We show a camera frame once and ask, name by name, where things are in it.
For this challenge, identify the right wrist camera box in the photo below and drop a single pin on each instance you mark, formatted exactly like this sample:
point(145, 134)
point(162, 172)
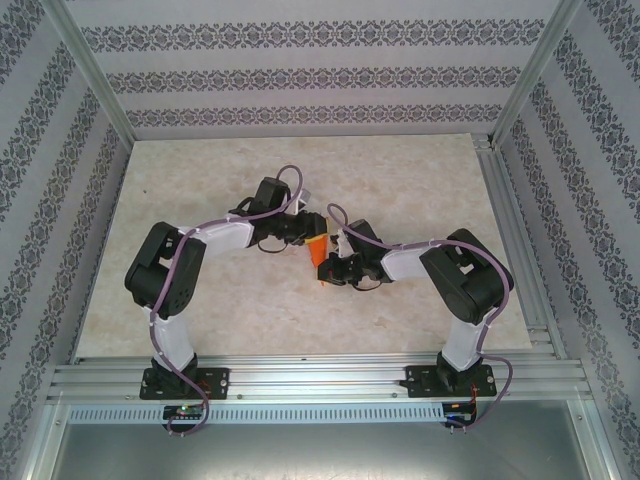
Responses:
point(342, 242)

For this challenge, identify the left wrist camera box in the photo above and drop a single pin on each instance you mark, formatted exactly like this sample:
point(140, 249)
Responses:
point(305, 196)

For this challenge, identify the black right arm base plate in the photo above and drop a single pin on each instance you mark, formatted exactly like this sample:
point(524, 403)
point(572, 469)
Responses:
point(420, 380)

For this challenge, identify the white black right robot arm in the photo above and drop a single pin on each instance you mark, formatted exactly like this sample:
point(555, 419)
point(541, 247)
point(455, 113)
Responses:
point(465, 345)

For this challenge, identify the aluminium frame post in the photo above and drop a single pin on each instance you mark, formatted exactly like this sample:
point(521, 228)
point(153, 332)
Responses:
point(535, 75)
point(90, 72)

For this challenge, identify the aluminium side rail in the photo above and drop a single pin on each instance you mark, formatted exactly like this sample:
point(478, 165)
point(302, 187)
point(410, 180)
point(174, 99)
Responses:
point(542, 325)

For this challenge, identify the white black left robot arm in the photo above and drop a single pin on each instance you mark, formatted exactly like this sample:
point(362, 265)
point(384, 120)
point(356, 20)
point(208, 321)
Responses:
point(172, 345)

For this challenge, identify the grey sheet metal panel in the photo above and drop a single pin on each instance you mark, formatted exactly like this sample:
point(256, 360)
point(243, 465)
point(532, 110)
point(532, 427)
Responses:
point(320, 450)

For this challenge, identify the long aluminium mounting rail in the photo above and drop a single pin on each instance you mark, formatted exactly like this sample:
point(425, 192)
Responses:
point(320, 375)

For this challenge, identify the orange paper sheet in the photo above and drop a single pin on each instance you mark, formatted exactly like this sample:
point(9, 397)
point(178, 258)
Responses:
point(318, 255)

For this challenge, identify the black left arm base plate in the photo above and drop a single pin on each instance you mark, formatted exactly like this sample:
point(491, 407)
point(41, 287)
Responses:
point(215, 380)

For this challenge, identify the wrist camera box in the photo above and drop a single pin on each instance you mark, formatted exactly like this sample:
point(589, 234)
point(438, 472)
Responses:
point(305, 196)
point(342, 242)

